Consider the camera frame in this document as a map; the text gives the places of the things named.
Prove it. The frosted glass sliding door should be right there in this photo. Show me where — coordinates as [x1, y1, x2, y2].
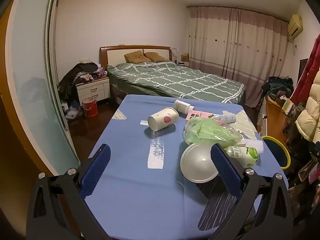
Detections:
[5, 0, 80, 178]

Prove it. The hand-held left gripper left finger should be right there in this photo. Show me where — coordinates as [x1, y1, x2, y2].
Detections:
[26, 144, 112, 240]

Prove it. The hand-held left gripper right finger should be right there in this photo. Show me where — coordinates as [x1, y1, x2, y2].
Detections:
[210, 144, 294, 240]

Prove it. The pile of dark clothes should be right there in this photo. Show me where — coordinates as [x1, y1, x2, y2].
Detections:
[58, 62, 108, 103]

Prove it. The pink cream curtain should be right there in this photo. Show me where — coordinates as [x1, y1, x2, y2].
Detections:
[187, 6, 289, 108]

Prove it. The cream paper cup apple print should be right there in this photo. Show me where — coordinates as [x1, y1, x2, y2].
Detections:
[147, 107, 180, 132]

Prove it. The green white drink carton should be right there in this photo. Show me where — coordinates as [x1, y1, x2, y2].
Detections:
[224, 145, 259, 168]

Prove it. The plastic bags heap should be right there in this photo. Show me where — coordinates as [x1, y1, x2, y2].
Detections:
[62, 102, 83, 120]

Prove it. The black television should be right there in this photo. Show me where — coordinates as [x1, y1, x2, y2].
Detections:
[299, 58, 309, 80]

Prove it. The red jacket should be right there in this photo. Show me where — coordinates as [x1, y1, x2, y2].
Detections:
[291, 34, 320, 105]

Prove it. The bed with green blanket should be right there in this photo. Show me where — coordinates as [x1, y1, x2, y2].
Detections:
[107, 61, 245, 103]

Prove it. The cream air conditioner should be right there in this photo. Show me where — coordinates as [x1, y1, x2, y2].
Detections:
[287, 14, 303, 42]

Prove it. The blue star print tablecloth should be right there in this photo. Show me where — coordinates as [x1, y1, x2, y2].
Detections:
[82, 94, 287, 240]

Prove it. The blue bin yellow rim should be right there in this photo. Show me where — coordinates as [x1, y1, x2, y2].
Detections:
[261, 135, 291, 169]

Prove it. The green plastic bag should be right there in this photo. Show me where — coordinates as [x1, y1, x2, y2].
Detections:
[182, 117, 243, 147]

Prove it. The white nightstand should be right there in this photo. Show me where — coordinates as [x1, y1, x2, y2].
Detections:
[76, 76, 111, 104]

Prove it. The pink box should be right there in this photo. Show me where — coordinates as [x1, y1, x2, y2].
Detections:
[186, 109, 222, 122]

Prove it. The wooden bed headboard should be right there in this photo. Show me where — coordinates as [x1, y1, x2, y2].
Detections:
[99, 45, 175, 72]

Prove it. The white tissue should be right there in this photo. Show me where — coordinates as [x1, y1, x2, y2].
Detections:
[244, 140, 265, 154]

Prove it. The red bucket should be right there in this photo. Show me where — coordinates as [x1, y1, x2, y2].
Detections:
[82, 97, 98, 117]

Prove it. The brown pillow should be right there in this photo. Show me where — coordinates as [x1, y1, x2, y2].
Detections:
[124, 51, 152, 64]
[144, 52, 168, 62]

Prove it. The white pill bottle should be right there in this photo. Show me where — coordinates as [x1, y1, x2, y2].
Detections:
[174, 99, 192, 114]

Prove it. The heap of clothes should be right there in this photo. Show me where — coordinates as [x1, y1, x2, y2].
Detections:
[261, 76, 294, 98]

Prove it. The cream puffer jacket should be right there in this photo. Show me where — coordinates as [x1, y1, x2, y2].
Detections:
[295, 71, 320, 143]

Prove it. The wooden desk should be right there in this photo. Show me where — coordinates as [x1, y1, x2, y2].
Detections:
[264, 96, 292, 145]

